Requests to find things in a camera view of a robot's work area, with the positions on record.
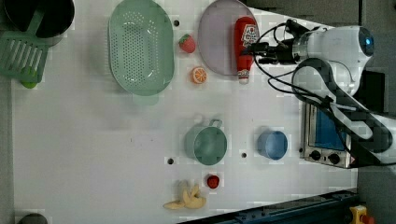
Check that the green slotted spatula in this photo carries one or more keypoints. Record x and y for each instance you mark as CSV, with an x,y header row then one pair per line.
x,y
23,56

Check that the red toy strawberry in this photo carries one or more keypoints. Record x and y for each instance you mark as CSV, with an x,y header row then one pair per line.
x,y
187,43

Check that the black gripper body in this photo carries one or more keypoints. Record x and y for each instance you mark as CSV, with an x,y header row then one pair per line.
x,y
281,53

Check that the black pot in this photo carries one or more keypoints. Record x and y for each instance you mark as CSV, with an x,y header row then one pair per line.
x,y
56,17

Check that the small red toy fruit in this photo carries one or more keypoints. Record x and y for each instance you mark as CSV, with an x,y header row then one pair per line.
x,y
213,181

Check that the grey oval plate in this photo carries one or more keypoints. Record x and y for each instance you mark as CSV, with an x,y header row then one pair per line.
x,y
215,35

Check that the blue bowl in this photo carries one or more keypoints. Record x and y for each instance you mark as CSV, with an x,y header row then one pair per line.
x,y
272,145

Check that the red ketchup bottle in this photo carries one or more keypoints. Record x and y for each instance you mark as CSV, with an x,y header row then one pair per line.
x,y
245,33

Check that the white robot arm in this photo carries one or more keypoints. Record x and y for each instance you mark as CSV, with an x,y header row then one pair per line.
x,y
329,64

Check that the peeled toy banana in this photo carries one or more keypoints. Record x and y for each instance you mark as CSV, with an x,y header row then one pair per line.
x,y
190,198

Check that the green cup with handle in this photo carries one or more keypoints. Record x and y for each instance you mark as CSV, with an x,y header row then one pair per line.
x,y
206,144

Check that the green perforated colander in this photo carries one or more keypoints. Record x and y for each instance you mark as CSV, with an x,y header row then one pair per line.
x,y
141,49

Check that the black cylinder table corner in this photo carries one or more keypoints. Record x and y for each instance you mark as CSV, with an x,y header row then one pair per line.
x,y
33,218

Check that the orange slice toy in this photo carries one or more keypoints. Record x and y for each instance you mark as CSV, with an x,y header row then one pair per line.
x,y
198,75

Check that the black toaster oven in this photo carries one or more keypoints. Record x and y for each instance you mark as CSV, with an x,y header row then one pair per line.
x,y
322,143

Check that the yellow red emergency button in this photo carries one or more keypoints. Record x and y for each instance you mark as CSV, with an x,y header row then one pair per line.
x,y
360,215

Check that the blue metal rail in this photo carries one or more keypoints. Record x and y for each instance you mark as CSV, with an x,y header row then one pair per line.
x,y
328,208

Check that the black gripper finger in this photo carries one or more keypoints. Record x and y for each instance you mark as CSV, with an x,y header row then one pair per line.
x,y
248,54
258,47

